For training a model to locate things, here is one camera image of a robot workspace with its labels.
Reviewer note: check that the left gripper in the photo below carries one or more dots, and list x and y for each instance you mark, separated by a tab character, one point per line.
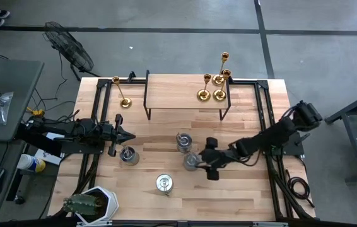
115	138

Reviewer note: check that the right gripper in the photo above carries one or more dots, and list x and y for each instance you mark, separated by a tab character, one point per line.
214	157

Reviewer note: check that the silver tin candle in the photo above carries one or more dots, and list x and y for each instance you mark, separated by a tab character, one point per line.
164	183
129	156
184	142
191	162

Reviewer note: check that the tall gold candlestick holder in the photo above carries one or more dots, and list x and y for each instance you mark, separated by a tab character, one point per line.
125	102

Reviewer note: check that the short gold candlestick holder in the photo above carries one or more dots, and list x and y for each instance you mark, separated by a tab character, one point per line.
203	95

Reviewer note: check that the medium gold candlestick holder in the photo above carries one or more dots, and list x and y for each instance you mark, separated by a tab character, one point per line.
218	80
219	95

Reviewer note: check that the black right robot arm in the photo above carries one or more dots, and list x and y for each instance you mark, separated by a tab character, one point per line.
276	132

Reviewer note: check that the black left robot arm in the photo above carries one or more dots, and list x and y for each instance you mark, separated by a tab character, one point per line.
71	129

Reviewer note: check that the wooden shelf with black legs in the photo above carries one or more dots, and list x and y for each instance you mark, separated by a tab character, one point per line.
172	91

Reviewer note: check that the white angular plant pot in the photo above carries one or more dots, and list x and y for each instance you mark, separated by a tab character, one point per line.
110	201

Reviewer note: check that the white paper sheet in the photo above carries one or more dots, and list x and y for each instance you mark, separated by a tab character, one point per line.
47	156

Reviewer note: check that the green cactus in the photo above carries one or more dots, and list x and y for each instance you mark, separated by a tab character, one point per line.
82	204

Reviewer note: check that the yellow power plug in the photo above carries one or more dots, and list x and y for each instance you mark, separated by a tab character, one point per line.
36	112

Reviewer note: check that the white and yellow bottle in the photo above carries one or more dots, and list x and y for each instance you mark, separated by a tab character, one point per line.
30	162

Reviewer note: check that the black floor fan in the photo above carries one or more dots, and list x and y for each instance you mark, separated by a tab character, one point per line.
69	48

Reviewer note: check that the dark grey computer desk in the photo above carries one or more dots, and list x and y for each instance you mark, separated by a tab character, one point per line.
8	157

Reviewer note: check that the grey side table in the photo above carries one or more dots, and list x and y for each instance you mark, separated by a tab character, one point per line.
17	82

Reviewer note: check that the clear plastic bag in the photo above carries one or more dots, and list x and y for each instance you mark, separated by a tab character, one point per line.
0	108

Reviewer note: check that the black metal rig frame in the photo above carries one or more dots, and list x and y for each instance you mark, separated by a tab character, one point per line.
103	83

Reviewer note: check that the grey metal table frame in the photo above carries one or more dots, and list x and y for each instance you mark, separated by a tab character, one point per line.
355	105

